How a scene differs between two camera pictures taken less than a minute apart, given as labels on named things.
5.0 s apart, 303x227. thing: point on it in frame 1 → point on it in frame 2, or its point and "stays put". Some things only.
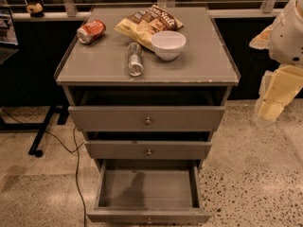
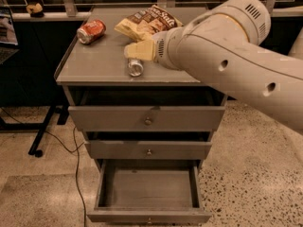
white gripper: [288, 40] → [160, 47]
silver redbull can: [135, 64] stays put
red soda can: [91, 31] stays put
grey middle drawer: [116, 149] stays put
